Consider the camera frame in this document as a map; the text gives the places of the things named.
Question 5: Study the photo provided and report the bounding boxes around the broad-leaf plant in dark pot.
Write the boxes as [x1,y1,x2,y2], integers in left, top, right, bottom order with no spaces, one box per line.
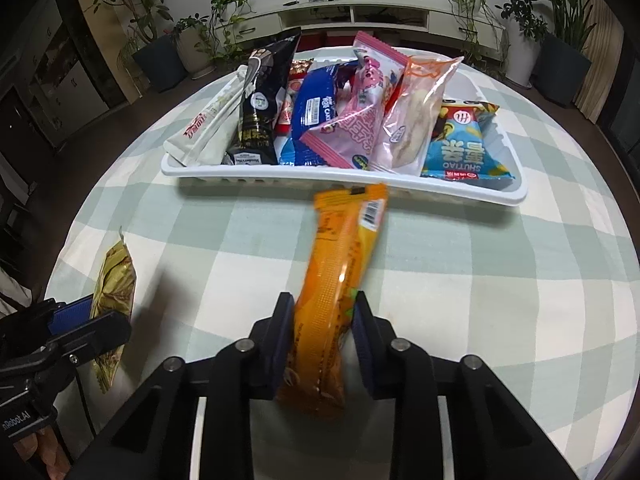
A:
[520,0,601,107]

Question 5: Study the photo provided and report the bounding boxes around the orange snack packet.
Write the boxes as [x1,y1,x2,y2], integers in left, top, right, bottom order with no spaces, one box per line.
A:
[276,183,388,418]

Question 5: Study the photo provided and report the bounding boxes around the white television cabinet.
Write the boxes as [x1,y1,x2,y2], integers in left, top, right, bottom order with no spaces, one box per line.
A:
[215,2,506,56]

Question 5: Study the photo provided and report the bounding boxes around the blue cake packet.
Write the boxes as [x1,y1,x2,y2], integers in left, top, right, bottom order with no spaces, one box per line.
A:
[277,60,368,167]

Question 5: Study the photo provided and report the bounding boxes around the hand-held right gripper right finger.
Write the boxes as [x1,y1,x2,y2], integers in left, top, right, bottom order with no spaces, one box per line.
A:
[350,292,576,480]

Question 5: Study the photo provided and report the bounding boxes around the plant in ribbed white pot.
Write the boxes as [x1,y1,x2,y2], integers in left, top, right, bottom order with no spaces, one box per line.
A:
[172,14,213,78]

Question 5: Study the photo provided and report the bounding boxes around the blue nut snack packet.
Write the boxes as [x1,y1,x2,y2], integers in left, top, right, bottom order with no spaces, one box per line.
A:
[420,100,516,182]

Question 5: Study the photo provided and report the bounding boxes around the gold snack packet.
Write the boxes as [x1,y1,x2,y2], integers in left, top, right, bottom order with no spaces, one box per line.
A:
[89,227,137,395]

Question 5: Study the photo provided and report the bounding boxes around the clear pastry packet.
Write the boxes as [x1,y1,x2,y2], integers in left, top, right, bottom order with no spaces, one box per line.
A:
[370,54,465,176]

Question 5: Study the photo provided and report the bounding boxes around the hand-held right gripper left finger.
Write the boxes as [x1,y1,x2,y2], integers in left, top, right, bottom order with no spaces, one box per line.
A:
[70,292,296,480]

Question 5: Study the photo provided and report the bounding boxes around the tall plant in dark pot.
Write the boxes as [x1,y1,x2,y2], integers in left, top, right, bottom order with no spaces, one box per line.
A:
[92,0,188,93]

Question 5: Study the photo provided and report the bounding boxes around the dark glass cabinet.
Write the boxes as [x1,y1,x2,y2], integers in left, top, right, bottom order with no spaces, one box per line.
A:
[0,0,131,151]

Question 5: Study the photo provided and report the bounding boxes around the person's left hand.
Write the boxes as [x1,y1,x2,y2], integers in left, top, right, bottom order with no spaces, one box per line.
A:
[19,427,71,480]

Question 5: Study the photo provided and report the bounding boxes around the checked tablecloth round table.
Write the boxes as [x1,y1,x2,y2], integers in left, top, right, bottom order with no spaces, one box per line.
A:
[44,45,640,480]

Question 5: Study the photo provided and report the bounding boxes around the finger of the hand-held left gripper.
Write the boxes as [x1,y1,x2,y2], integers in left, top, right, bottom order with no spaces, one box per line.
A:
[0,296,97,342]
[45,310,132,366]

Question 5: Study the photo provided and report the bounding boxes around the white plastic tray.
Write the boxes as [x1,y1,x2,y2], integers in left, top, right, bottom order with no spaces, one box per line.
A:
[161,46,529,207]

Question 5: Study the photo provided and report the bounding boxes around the white snack packet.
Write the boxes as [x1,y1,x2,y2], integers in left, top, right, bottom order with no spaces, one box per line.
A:
[164,64,249,167]

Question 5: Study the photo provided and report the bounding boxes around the bushy plant in white pot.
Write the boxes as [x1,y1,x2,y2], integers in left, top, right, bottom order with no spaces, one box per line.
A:
[494,0,548,88]

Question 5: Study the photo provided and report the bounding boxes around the pink snack packet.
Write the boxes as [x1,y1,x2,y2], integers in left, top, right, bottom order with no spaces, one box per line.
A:
[300,31,408,170]

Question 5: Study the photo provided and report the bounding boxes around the red white strawberry-print packet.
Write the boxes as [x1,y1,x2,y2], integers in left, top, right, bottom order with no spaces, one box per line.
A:
[274,77,301,138]

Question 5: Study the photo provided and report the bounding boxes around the black snack packet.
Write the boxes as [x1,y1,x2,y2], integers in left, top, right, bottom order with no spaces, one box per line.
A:
[222,27,302,166]

